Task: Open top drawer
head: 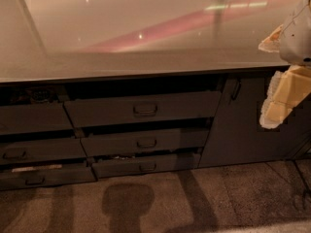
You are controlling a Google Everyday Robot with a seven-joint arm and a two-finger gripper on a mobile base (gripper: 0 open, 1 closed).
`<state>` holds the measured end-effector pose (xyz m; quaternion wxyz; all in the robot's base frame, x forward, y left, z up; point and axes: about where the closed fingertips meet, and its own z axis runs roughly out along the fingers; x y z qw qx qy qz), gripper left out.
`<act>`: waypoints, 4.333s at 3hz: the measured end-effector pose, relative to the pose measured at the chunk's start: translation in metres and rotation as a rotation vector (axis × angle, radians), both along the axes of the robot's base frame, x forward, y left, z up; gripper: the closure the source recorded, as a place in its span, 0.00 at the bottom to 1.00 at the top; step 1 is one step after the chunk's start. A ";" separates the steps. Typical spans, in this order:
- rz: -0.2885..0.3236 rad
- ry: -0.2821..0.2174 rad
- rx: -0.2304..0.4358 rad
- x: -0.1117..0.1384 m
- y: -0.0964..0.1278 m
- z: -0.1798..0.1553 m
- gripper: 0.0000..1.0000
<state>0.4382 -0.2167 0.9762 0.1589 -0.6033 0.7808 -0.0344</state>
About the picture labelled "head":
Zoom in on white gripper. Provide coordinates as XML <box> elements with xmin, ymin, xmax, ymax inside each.
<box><xmin>259</xmin><ymin>0</ymin><xmax>311</xmax><ymax>129</ymax></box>

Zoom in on grey drawer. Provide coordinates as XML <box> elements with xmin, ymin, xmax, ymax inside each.
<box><xmin>92</xmin><ymin>153</ymin><xmax>200</xmax><ymax>179</ymax></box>
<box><xmin>0</xmin><ymin>163</ymin><xmax>95</xmax><ymax>190</ymax></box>
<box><xmin>81</xmin><ymin>128</ymin><xmax>209</xmax><ymax>156</ymax></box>
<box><xmin>0</xmin><ymin>103</ymin><xmax>72</xmax><ymax>135</ymax></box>
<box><xmin>0</xmin><ymin>138</ymin><xmax>86</xmax><ymax>165</ymax></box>
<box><xmin>64</xmin><ymin>91</ymin><xmax>222</xmax><ymax>127</ymax></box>

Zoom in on items in left drawer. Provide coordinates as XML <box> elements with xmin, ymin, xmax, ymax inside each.
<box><xmin>8</xmin><ymin>87</ymin><xmax>57</xmax><ymax>105</ymax></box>

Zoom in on grey cabinet door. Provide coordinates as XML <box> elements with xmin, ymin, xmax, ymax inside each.
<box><xmin>199</xmin><ymin>72</ymin><xmax>311</xmax><ymax>167</ymax></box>

